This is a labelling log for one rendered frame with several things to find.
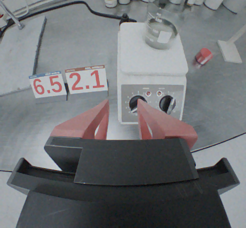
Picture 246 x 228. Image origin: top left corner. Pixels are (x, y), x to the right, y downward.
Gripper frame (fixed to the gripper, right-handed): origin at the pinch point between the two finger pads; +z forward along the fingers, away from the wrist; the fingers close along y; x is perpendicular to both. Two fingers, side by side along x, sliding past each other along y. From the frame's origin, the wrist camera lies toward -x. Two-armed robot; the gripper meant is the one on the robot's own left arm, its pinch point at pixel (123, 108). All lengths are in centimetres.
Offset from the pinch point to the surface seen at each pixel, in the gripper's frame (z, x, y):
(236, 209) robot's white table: -11.7, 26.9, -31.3
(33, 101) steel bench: 11.9, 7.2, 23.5
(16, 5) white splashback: 42, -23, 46
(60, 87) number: 12.9, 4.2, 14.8
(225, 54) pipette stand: 22.8, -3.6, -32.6
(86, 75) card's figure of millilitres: 13.6, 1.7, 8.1
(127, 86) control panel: 8.2, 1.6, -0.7
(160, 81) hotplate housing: 8.7, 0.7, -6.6
